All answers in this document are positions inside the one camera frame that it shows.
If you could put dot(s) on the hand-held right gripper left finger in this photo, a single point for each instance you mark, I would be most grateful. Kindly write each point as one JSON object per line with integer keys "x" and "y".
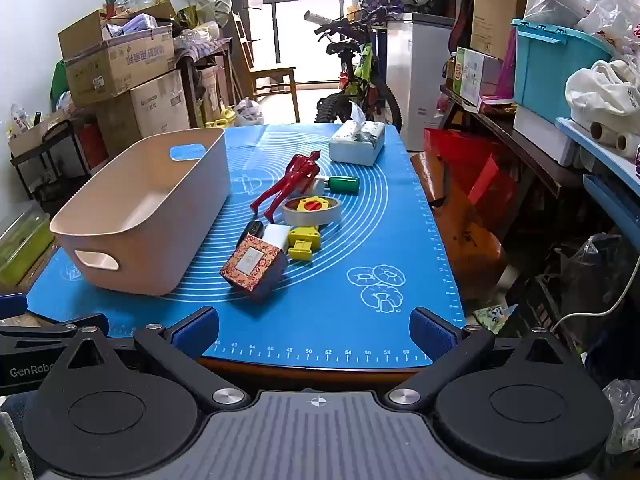
{"x": 197, "y": 329}

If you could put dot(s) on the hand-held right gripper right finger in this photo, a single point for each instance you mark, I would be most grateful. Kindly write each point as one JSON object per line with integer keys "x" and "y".
{"x": 429, "y": 332}

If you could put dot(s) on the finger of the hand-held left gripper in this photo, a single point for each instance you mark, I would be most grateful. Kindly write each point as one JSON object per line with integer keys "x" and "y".
{"x": 30, "y": 332}
{"x": 12, "y": 306}

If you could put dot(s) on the red patterned gift box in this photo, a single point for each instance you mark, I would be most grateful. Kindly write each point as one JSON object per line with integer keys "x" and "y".
{"x": 250, "y": 266}

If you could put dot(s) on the black charger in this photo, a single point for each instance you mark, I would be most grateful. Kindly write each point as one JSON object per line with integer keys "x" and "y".
{"x": 255, "y": 227}

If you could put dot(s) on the white block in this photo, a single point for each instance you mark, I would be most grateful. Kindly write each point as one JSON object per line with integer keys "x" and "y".
{"x": 276, "y": 235}

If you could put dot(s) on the beige plastic basket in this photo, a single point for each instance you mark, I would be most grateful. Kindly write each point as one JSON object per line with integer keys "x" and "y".
{"x": 150, "y": 200}

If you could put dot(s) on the clear tape roll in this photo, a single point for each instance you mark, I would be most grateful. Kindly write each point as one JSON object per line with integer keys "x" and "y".
{"x": 310, "y": 218}

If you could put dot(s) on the green container with clear lid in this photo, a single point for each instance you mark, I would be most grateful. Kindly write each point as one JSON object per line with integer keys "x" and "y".
{"x": 22, "y": 250}

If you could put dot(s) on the snack packet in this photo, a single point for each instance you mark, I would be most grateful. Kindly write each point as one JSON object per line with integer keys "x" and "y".
{"x": 492, "y": 317}

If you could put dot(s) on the orange bag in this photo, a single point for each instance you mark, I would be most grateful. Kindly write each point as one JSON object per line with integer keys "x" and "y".
{"x": 465, "y": 245}

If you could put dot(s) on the blue silicone mat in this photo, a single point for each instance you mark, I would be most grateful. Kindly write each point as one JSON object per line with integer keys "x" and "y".
{"x": 360, "y": 240}

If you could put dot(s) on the wooden table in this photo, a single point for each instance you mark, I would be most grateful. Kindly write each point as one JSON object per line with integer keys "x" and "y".
{"x": 310, "y": 365}

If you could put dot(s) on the yellow and red toy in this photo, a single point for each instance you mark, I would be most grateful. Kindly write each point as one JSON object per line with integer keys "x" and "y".
{"x": 302, "y": 241}

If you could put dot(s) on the black metal rack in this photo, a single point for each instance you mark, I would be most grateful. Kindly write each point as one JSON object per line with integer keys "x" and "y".
{"x": 55, "y": 170}

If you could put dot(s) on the red paper bag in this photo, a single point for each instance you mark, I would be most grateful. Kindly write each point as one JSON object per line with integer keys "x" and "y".
{"x": 465, "y": 170}

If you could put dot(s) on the green and white bottle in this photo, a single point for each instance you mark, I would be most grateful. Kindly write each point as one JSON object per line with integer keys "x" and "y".
{"x": 345, "y": 185}

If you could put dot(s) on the beige open box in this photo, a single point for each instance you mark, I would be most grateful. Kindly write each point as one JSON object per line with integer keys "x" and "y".
{"x": 35, "y": 137}

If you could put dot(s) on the clear plastic bag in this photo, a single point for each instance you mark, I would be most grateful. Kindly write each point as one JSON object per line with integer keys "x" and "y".
{"x": 592, "y": 270}

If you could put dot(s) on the red and white box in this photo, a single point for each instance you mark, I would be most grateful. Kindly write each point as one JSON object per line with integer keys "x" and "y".
{"x": 93, "y": 145}

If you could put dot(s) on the red toy figure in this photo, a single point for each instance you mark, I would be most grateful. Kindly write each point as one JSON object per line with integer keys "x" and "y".
{"x": 295, "y": 175}

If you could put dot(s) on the tissue box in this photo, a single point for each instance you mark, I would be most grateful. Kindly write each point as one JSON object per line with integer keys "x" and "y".
{"x": 355, "y": 146}

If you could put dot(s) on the dark wooden bench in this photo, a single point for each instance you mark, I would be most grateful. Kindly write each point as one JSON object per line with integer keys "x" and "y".
{"x": 520, "y": 145}

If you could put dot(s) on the yellow plastic jug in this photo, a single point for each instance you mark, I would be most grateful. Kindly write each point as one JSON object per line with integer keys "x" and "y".
{"x": 222, "y": 119}

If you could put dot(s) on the large wrapped cardboard box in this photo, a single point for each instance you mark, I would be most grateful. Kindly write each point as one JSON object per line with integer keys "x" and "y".
{"x": 150, "y": 112}

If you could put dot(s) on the white plastic bag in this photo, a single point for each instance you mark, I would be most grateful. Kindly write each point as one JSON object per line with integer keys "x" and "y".
{"x": 248, "y": 112}

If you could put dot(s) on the blue shelf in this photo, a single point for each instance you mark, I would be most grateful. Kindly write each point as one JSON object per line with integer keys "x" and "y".
{"x": 605, "y": 180}

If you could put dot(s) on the printed open cardboard box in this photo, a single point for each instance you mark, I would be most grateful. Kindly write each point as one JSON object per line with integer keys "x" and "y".
{"x": 115, "y": 70}

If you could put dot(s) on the green and white carton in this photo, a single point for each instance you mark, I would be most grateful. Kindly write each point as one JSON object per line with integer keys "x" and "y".
{"x": 472, "y": 75}

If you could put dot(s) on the wooden chair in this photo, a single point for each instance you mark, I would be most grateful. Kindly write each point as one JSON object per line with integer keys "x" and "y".
{"x": 270, "y": 72}

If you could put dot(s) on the green and black bicycle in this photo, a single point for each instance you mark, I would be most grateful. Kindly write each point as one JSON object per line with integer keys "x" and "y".
{"x": 360, "y": 75}

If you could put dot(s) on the teal storage bin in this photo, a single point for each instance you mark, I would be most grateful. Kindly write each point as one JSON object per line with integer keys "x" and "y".
{"x": 550, "y": 75}

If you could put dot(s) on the white cloth bundle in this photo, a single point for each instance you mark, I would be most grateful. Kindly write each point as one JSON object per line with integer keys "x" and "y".
{"x": 600, "y": 90}

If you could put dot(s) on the tall cardboard box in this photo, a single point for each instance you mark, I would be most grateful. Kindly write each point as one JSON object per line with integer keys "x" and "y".
{"x": 495, "y": 5}

